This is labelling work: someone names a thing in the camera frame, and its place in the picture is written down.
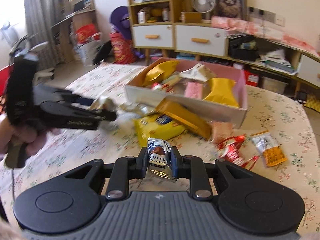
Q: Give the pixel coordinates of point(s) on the yellow chip bag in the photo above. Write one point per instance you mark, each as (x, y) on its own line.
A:
(155, 130)

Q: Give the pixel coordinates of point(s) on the grey curtain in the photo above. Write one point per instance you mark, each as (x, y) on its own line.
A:
(40, 17)

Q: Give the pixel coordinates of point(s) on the gold foil snack packet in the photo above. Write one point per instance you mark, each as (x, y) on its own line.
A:
(185, 117)

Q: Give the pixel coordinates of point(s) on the wooden desk shelf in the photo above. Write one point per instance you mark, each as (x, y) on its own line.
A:
(77, 7)

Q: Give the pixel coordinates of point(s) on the pile of papers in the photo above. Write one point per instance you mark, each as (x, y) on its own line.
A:
(275, 60)

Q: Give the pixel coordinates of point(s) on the framed cat picture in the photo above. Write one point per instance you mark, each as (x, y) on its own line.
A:
(228, 0)

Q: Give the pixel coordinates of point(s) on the black flat panel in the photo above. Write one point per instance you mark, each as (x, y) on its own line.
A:
(103, 52)

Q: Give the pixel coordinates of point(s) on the red storage box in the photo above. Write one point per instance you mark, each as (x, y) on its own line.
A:
(252, 77)

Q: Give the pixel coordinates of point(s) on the blue silver chocolate packet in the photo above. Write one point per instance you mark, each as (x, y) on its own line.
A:
(157, 160)

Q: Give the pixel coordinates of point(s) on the clear orange snack packet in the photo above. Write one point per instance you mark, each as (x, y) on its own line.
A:
(270, 150)

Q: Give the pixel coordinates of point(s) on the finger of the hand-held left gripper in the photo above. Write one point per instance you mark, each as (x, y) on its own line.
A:
(95, 113)
(70, 97)

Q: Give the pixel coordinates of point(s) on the yellow egg tray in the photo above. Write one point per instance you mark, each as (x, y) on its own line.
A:
(313, 102)

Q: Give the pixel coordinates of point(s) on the clear storage bin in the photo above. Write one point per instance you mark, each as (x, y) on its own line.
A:
(273, 85)

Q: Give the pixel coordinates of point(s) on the small brown box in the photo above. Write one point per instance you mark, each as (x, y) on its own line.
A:
(165, 14)

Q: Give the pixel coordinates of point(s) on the clear bin blue lid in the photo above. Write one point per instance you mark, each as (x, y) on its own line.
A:
(187, 56)

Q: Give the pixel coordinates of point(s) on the person's left hand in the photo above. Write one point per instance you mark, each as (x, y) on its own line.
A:
(37, 140)

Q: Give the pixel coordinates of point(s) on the yellow snack packet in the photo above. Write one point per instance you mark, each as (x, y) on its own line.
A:
(160, 72)
(221, 92)

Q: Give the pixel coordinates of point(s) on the white paper shopping bag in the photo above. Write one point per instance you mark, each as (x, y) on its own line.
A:
(87, 47)

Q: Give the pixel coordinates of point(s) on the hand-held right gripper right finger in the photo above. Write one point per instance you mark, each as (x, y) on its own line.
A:
(175, 163)

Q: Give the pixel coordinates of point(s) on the pink floral cloth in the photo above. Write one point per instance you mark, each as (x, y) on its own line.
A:
(262, 30)

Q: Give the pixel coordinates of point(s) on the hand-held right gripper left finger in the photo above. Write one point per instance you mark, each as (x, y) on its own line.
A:
(143, 162)

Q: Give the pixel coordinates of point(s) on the pink snack packet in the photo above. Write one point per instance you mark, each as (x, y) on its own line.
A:
(196, 90)

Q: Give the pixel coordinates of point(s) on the wall power outlets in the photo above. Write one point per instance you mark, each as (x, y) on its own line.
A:
(265, 15)

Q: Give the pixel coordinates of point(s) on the long wooden tv stand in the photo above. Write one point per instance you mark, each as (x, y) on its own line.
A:
(298, 87)

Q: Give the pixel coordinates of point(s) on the white green snack packet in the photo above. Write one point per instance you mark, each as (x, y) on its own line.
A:
(125, 110)
(197, 72)

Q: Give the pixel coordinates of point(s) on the red white candy packet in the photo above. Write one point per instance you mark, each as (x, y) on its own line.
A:
(162, 87)
(235, 152)

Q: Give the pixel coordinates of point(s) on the small white box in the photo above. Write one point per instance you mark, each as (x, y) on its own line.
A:
(141, 17)

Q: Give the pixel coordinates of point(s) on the black case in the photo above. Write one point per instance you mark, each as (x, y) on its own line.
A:
(242, 51)

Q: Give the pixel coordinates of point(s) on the pink cardboard box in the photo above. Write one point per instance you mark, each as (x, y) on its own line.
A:
(232, 116)

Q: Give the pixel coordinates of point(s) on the red gift bag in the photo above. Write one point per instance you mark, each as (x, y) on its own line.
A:
(122, 47)

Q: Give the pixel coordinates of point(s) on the purple plush toy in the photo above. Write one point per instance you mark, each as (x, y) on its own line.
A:
(122, 20)

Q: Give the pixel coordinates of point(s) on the white desk fan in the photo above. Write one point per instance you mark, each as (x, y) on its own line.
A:
(203, 1)

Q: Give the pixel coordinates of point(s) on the wooden cabinet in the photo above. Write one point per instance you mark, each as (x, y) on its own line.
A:
(172, 5)

